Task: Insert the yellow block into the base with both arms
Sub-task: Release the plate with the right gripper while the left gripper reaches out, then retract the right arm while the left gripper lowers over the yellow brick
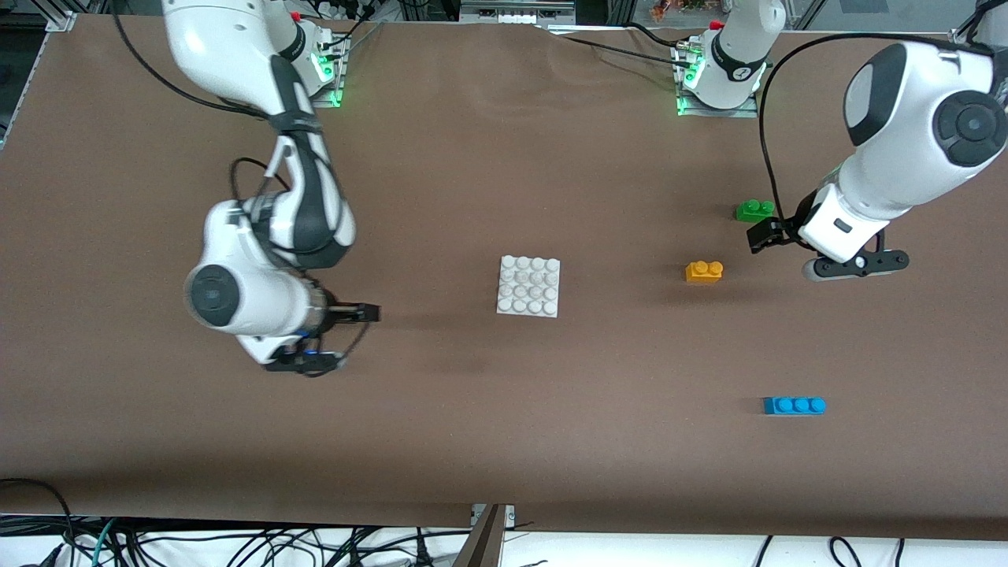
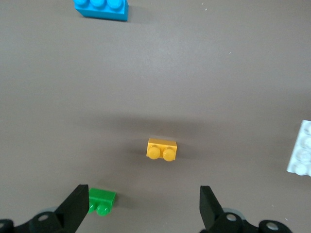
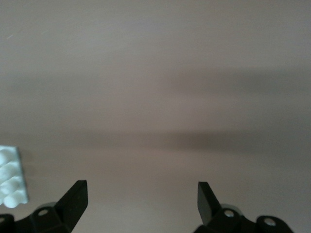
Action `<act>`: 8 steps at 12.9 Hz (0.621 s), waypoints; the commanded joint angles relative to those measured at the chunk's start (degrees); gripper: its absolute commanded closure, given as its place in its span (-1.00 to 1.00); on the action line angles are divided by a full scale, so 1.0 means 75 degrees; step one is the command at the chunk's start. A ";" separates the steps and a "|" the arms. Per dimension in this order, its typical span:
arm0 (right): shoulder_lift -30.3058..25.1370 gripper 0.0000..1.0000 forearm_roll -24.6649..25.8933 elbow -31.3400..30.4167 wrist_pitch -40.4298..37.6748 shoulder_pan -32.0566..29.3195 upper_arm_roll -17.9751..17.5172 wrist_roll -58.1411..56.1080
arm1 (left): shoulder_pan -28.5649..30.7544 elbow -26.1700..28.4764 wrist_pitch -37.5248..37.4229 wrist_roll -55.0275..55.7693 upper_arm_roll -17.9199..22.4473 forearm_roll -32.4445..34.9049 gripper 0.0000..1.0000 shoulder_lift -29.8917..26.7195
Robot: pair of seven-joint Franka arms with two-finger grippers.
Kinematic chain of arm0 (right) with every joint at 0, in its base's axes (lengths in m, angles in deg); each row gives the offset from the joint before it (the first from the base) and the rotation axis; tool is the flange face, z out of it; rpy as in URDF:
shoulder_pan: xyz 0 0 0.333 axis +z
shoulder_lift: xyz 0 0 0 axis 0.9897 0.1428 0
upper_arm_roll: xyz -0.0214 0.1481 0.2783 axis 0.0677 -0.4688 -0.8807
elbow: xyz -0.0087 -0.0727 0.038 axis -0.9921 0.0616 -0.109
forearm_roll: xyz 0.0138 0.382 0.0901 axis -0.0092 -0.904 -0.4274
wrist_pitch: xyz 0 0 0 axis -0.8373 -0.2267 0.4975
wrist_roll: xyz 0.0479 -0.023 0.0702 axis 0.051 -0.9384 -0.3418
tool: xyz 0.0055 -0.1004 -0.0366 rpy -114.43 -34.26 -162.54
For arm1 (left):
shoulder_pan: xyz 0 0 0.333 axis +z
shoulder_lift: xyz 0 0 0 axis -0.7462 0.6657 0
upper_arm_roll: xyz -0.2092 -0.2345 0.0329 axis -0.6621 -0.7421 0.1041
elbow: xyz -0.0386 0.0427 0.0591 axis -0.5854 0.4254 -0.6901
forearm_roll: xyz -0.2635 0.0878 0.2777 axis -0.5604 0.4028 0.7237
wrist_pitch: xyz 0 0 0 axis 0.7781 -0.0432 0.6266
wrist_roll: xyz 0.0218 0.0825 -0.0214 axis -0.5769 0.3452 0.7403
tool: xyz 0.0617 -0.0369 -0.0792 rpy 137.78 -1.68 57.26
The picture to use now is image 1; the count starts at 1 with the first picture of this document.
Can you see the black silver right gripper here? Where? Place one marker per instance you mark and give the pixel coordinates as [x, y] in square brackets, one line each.
[343, 313]

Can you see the aluminium frame rail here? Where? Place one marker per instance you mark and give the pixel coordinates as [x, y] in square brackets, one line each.
[512, 14]

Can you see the brown paper table cover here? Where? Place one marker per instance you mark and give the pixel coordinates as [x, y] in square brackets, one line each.
[504, 433]

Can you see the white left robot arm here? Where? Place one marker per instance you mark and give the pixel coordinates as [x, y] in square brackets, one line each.
[906, 157]

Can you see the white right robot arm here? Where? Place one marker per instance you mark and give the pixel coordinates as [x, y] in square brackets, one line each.
[236, 47]

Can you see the white studded base plate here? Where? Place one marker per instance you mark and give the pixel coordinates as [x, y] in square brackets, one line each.
[528, 287]

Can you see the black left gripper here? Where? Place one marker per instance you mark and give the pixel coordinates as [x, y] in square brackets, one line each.
[778, 231]

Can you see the aluminium frame profile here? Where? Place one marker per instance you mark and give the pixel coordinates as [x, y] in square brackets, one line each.
[63, 16]

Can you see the aluminium corner profile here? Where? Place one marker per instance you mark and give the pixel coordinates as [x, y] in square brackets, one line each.
[961, 35]

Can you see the metal frame post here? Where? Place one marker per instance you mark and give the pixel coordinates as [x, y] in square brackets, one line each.
[484, 543]

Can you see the yellow two-stud toy block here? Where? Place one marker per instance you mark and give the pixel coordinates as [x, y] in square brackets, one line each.
[703, 272]

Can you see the green two-stud toy block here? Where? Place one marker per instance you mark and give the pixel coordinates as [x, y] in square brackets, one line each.
[752, 213]

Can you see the blue three-stud toy block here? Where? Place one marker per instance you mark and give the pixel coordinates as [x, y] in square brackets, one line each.
[791, 406]

